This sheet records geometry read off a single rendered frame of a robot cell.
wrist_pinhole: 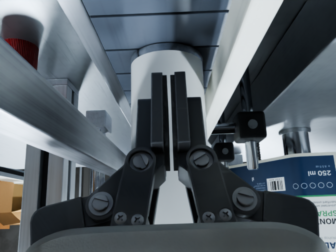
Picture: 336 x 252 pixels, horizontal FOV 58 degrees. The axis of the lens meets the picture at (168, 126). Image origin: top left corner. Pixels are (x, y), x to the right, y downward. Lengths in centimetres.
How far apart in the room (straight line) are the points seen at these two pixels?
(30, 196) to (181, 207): 23
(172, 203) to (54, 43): 20
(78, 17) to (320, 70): 19
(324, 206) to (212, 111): 29
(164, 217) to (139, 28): 11
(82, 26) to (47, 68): 18
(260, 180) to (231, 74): 38
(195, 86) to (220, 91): 2
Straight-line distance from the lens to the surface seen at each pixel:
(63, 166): 37
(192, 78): 20
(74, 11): 18
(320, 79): 30
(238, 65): 16
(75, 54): 33
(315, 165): 49
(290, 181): 48
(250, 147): 33
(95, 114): 34
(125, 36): 20
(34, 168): 38
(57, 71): 38
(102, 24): 19
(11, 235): 522
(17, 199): 314
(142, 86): 20
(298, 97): 34
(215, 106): 22
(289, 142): 49
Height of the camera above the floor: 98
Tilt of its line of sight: 14 degrees down
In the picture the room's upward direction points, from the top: 178 degrees clockwise
